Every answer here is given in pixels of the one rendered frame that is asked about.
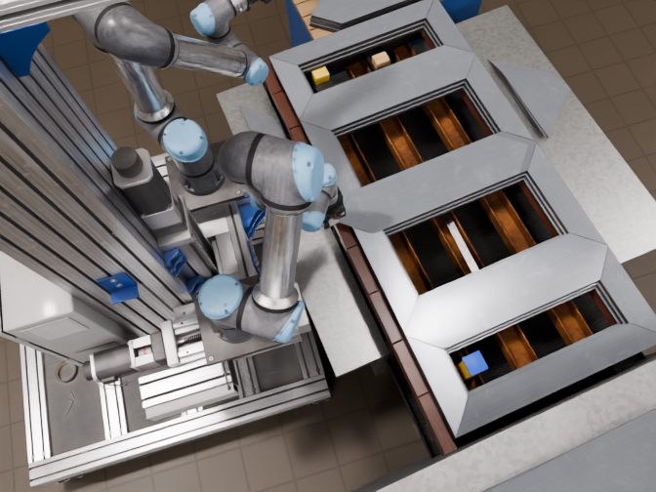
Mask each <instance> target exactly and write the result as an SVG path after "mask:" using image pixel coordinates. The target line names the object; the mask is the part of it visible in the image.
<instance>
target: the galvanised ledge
mask: <svg viewBox="0 0 656 492"><path fill-rule="evenodd" d="M216 95H217V98H218V100H219V103H220V105H221V107H222V110H223V112H224V114H225V118H226V120H227V123H228V125H229V127H230V130H231V132H232V133H233V134H234V135H235V134H238V133H240V132H246V131H250V129H249V127H248V125H247V123H246V121H245V118H244V116H243V114H242V112H241V110H240V106H244V107H248V108H251V109H254V110H257V111H259V112H262V113H265V114H268V115H271V116H275V118H276V120H277V122H279V124H280V126H281V128H282V130H283V132H284V134H285V136H286V138H287V140H288V137H287V135H286V133H285V131H284V129H283V127H282V125H281V123H280V121H279V118H278V116H277V114H276V112H275V110H274V108H273V106H272V104H271V102H270V99H269V97H268V95H267V92H266V90H265V88H264V86H263V84H261V85H259V86H251V85H250V84H249V83H245V84H242V85H240V86H237V87H234V88H232V89H229V90H226V91H223V92H221V93H218V94H216ZM295 281H296V283H298V286H299V289H300V290H301V294H302V297H303V299H304V302H305V304H306V306H307V310H308V313H309V315H310V317H311V320H312V322H313V324H314V327H315V329H316V331H317V334H318V336H319V338H320V341H321V343H322V345H323V347H324V349H325V351H326V354H327V356H328V358H329V361H330V363H331V365H332V368H333V370H334V373H335V375H336V377H337V378H339V377H341V376H344V375H345V374H347V373H350V372H352V371H354V370H356V369H359V368H361V367H363V366H365V365H368V364H370V363H372V362H374V361H377V360H379V359H381V358H383V357H386V356H388V355H390V352H389V350H388V348H387V346H386V344H385V342H384V340H383V337H382V335H381V333H380V331H379V329H378V327H377V325H376V323H375V321H374V318H373V316H372V314H371V312H370V310H369V308H368V306H367V305H366V303H365V300H364V298H363V296H362V294H361V292H360V290H359V288H358V286H357V283H356V281H355V279H354V277H353V275H352V273H351V271H350V269H349V265H348V263H347V261H346V259H345V257H344V255H343V253H342V251H341V249H340V246H339V244H338V242H337V240H336V238H335V236H334V234H333V232H332V230H331V227H329V228H328V229H323V228H322V226H321V227H320V229H319V231H316V232H308V231H304V230H303V229H302V231H301V238H300V246H299V253H298V260H297V267H296V275H295Z"/></svg>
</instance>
